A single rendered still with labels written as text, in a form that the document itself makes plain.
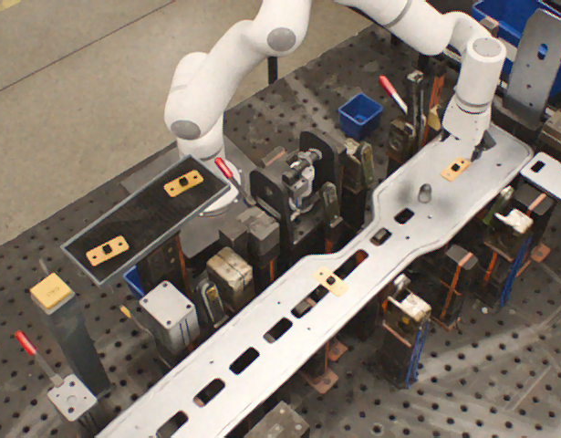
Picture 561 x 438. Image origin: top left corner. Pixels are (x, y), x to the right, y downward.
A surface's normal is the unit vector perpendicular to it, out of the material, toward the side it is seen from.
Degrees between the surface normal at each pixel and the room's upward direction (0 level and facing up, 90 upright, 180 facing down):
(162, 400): 0
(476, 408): 0
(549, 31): 90
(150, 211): 0
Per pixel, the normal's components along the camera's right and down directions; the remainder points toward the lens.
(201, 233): -0.01, -0.55
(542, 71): -0.70, 0.58
